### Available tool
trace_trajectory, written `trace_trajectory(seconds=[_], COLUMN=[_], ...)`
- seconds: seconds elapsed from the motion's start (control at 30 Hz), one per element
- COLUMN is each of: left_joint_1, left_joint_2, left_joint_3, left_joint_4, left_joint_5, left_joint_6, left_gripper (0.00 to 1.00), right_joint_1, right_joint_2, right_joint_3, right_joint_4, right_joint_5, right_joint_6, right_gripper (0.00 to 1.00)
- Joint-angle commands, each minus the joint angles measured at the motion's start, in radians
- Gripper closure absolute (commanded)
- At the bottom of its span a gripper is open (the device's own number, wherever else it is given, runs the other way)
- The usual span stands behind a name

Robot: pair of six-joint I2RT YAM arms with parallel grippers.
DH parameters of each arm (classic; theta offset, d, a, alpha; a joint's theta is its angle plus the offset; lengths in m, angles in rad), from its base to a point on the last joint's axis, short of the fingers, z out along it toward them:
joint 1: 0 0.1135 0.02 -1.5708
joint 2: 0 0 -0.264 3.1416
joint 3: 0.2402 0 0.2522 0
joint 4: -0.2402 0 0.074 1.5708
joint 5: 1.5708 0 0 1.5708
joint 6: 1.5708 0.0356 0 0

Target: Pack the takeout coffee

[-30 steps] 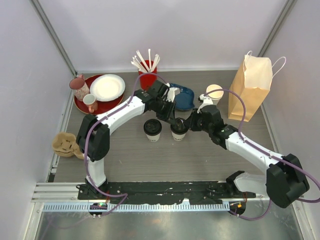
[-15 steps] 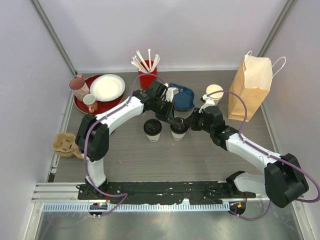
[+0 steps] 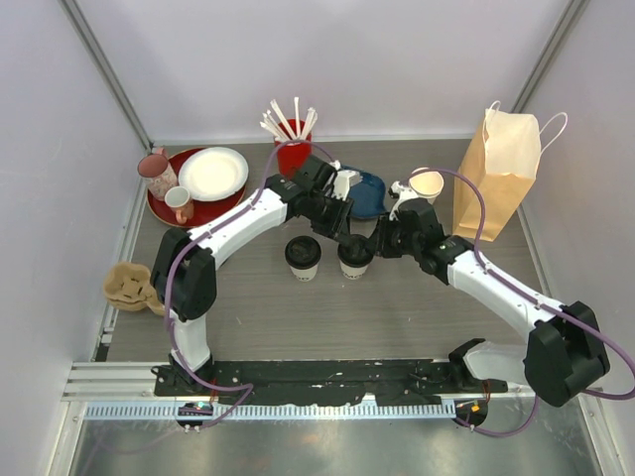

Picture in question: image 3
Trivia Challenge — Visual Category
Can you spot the pink floral pitcher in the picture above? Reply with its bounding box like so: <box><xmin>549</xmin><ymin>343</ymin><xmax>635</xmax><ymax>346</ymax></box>
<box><xmin>137</xmin><ymin>148</ymin><xmax>179</xmax><ymax>201</ymax></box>

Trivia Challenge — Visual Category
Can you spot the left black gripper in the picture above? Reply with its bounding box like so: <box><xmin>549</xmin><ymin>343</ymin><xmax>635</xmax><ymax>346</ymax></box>
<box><xmin>306</xmin><ymin>191</ymin><xmax>354</xmax><ymax>246</ymax></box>

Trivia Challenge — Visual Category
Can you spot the small pink-handled mug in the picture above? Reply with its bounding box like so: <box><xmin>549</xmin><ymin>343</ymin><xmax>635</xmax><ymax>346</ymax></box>
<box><xmin>164</xmin><ymin>185</ymin><xmax>194</xmax><ymax>224</ymax></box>

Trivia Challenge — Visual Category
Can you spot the blue leaf-shaped dish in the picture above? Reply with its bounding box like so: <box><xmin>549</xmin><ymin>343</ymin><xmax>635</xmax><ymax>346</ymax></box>
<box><xmin>346</xmin><ymin>167</ymin><xmax>386</xmax><ymax>220</ymax></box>

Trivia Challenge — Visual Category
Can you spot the white paper plate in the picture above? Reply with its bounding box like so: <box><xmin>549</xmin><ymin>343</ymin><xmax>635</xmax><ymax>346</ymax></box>
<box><xmin>179</xmin><ymin>147</ymin><xmax>249</xmax><ymax>202</ymax></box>

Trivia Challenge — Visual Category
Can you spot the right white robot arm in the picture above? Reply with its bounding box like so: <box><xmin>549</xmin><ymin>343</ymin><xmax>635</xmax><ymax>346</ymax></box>
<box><xmin>366</xmin><ymin>198</ymin><xmax>610</xmax><ymax>407</ymax></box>

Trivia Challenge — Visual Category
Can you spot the beige pulp cup carrier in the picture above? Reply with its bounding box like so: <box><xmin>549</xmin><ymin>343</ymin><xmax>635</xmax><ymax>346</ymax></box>
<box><xmin>102</xmin><ymin>262</ymin><xmax>165</xmax><ymax>315</ymax></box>

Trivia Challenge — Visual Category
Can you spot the white paper cup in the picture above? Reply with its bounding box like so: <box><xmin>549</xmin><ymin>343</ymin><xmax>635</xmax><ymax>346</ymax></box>
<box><xmin>338</xmin><ymin>259</ymin><xmax>370</xmax><ymax>280</ymax></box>
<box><xmin>288</xmin><ymin>264</ymin><xmax>318</xmax><ymax>282</ymax></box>

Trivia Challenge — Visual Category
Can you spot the stack of paper cups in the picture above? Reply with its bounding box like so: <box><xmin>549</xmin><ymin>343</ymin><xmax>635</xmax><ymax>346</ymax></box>
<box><xmin>408</xmin><ymin>168</ymin><xmax>445</xmax><ymax>204</ymax></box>

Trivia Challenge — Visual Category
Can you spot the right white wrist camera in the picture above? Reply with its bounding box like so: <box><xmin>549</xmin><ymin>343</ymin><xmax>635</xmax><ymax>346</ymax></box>
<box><xmin>388</xmin><ymin>180</ymin><xmax>420</xmax><ymax>221</ymax></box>

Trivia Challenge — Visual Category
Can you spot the brown paper bag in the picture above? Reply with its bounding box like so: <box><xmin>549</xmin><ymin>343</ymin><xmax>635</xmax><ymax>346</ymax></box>
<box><xmin>452</xmin><ymin>100</ymin><xmax>569</xmax><ymax>242</ymax></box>

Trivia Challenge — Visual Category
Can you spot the bundle of wrapped straws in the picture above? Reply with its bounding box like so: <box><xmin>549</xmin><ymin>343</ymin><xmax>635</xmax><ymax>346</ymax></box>
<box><xmin>259</xmin><ymin>96</ymin><xmax>318</xmax><ymax>143</ymax></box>

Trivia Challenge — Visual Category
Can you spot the red cylindrical straw holder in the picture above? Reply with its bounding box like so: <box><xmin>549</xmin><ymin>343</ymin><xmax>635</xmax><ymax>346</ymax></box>
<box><xmin>277</xmin><ymin>136</ymin><xmax>312</xmax><ymax>179</ymax></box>

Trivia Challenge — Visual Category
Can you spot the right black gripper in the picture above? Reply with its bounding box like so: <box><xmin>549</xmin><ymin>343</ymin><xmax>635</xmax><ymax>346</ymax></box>
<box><xmin>365</xmin><ymin>212</ymin><xmax>421</xmax><ymax>259</ymax></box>

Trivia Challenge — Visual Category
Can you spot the red round plate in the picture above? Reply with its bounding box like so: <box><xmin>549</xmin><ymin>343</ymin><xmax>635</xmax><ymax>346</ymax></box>
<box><xmin>146</xmin><ymin>149</ymin><xmax>246</xmax><ymax>228</ymax></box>

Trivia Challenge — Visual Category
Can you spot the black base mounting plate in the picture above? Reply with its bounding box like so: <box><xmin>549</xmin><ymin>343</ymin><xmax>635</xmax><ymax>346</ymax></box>
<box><xmin>153</xmin><ymin>357</ymin><xmax>510</xmax><ymax>408</ymax></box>

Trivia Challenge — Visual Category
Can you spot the black lid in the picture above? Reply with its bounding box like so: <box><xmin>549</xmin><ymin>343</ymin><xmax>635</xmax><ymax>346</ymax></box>
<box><xmin>337</xmin><ymin>234</ymin><xmax>373</xmax><ymax>268</ymax></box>
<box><xmin>284</xmin><ymin>235</ymin><xmax>321</xmax><ymax>270</ymax></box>

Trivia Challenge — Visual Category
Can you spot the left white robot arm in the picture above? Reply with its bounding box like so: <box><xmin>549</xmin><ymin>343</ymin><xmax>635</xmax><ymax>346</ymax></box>
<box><xmin>151</xmin><ymin>156</ymin><xmax>360</xmax><ymax>396</ymax></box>

